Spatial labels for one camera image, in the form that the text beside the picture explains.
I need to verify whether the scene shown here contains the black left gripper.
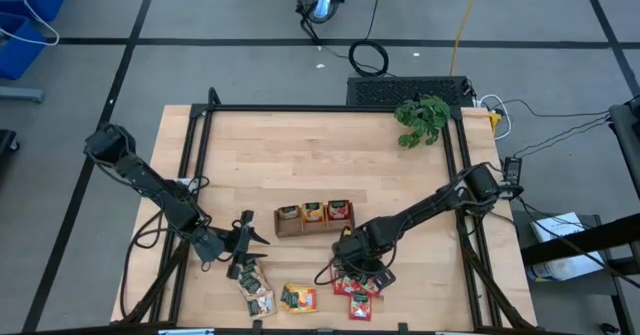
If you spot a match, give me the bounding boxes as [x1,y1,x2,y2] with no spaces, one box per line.
[191,208,272,282]

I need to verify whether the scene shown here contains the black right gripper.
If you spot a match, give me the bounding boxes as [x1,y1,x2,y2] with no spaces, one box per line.
[329,228,400,292]

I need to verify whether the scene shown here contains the brown vanilla tea packet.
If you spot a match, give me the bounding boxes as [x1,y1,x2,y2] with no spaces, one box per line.
[239,272,271,299]
[245,290,279,320]
[237,258,264,281]

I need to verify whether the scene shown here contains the wooden three-slot tea box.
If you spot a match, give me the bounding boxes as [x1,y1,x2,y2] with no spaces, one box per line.
[273,199,356,240]

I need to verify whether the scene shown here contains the green potted plant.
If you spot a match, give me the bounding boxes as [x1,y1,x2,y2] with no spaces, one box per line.
[393,93,452,150]

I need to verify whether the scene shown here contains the black perforated computer case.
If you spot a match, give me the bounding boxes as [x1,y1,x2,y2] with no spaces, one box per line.
[346,76,475,108]

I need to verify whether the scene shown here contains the black controller box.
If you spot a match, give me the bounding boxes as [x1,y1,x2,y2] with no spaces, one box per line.
[502,156,525,199]

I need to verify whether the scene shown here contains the white paper stack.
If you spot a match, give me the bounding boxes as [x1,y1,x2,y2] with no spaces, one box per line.
[527,212,607,282]

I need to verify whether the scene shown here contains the black metal bar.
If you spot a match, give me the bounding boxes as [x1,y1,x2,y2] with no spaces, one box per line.
[519,213,640,267]

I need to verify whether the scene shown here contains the black floor fan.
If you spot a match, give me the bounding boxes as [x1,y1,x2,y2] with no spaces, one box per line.
[292,0,349,44]

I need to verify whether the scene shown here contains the grey rack foot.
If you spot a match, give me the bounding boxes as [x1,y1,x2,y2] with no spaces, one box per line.
[0,85,45,104]

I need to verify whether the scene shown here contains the white cable loop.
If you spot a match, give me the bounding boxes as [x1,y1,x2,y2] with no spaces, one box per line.
[478,93,512,141]

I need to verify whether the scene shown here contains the coiled black cable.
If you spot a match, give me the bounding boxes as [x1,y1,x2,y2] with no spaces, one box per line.
[348,0,390,79]

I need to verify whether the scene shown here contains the yellow hanging cord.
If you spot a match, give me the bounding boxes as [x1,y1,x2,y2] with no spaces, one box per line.
[448,0,486,76]

